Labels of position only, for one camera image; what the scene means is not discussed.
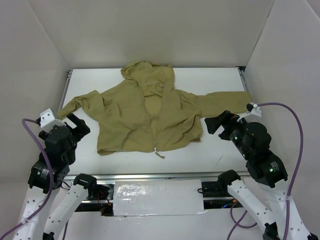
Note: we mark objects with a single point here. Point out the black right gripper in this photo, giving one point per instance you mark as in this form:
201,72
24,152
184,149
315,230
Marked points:
225,127

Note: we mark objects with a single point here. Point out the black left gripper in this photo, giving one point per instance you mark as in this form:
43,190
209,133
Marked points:
74,127

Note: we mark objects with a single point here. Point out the khaki hooded zip jacket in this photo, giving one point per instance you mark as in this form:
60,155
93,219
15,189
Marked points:
146,113

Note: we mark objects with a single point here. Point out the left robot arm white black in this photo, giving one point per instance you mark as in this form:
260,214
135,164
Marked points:
39,221

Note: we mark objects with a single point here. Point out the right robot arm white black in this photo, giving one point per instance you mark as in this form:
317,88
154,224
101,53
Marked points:
281,220

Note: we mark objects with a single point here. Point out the white foil covered panel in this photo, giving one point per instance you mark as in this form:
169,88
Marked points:
157,198

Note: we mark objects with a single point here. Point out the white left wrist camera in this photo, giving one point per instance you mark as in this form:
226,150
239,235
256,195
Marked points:
48,121

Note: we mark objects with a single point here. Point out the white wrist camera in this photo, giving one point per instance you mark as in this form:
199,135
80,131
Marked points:
253,113
48,121

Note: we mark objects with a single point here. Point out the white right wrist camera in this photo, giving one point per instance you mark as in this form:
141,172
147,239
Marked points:
253,113

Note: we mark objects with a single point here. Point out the aluminium table frame rail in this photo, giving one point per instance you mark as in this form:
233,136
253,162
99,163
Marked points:
204,160

